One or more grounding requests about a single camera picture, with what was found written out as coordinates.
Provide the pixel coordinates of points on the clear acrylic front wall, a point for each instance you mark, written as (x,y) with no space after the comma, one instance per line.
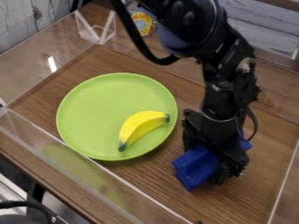
(83,184)

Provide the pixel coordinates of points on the yellow labelled tin can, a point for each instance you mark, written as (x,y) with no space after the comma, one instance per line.
(143,22)

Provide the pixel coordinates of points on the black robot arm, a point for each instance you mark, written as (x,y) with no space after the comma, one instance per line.
(194,31)

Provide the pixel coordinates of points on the clear acrylic corner bracket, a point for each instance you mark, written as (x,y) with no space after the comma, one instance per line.
(95,33)

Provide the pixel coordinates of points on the yellow toy banana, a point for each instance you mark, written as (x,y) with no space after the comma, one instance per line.
(139,124)

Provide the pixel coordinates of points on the blue plastic block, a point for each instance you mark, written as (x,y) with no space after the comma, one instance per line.
(194,167)

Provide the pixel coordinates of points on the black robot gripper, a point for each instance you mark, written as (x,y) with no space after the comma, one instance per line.
(221,138)

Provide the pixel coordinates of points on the black metal stand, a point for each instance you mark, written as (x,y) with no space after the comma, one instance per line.
(22,210)

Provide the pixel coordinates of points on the green plate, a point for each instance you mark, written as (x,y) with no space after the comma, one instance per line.
(95,108)

